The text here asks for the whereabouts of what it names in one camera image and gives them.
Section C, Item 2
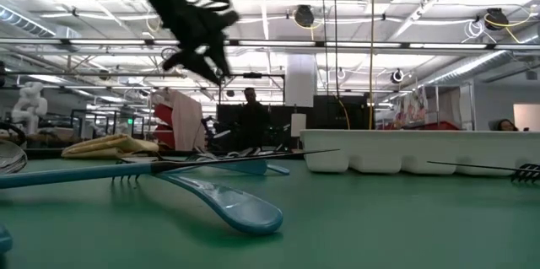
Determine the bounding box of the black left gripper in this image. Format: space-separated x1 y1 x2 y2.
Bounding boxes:
108 0 241 87

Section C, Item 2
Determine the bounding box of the blue-handled black fork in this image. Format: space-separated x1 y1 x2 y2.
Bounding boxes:
510 162 540 185
110 157 284 236

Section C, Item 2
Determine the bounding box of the blue-handled black knife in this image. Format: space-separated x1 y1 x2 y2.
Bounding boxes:
0 148 341 190
426 159 540 174

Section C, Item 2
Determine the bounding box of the pink hanging cloth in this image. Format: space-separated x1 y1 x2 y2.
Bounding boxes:
166 89 207 152

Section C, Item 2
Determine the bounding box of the long ceiling light bar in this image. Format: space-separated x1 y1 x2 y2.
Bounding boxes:
0 37 540 51

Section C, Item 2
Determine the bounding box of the person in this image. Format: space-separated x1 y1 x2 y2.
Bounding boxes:
494 117 521 132
233 87 272 152

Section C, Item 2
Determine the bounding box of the white square pillar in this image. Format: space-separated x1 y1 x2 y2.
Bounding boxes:
284 53 318 108

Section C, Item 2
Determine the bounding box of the small white box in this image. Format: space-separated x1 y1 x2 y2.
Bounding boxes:
290 112 308 138

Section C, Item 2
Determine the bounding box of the yellow folded checked cloth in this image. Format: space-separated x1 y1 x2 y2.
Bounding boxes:
61 132 160 160

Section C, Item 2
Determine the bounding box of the colourful hanging poster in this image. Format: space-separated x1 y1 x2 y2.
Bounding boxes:
394 87 428 126

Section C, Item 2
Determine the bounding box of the white curtain booth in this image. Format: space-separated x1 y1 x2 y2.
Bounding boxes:
434 85 476 131

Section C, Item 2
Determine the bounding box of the white cutlery tray organizer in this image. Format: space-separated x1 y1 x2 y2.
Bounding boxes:
300 128 540 176

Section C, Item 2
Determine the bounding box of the white robot figure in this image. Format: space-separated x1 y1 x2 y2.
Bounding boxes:
10 81 50 136

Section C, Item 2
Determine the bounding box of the white board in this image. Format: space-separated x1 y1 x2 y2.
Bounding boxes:
513 103 540 132

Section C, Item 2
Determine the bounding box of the black gantry frame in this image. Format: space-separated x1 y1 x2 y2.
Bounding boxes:
217 72 287 108

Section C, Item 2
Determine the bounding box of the black hanging cable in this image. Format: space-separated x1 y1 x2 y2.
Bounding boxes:
321 0 329 97
332 0 340 101

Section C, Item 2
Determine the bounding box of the yellow hanging cable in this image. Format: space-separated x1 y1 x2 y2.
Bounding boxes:
367 0 376 131

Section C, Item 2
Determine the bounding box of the silver ventilation duct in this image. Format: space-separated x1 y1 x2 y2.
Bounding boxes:
415 47 540 93
0 3 58 39

